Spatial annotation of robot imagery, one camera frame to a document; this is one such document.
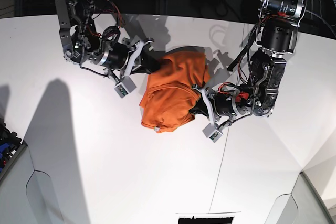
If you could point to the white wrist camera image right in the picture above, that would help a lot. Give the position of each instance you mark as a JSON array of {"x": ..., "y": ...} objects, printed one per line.
[{"x": 212, "y": 132}]

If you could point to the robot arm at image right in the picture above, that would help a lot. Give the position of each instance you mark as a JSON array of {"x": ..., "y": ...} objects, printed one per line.
[{"x": 260, "y": 65}]

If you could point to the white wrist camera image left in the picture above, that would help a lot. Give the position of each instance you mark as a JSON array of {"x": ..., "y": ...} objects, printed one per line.
[{"x": 125, "y": 87}]

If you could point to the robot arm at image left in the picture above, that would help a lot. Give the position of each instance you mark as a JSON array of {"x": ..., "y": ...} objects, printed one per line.
[{"x": 78, "y": 32}]

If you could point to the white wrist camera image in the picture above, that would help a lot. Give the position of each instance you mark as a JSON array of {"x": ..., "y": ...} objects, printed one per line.
[
  {"x": 125, "y": 87},
  {"x": 212, "y": 132}
]

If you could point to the orange t-shirt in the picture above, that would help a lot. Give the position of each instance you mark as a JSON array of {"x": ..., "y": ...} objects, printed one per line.
[{"x": 169, "y": 96}]

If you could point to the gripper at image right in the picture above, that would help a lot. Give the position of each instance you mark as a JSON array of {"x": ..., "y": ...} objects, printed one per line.
[{"x": 226, "y": 105}]

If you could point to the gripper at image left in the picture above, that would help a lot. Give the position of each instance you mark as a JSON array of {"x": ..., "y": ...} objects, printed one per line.
[{"x": 112, "y": 55}]

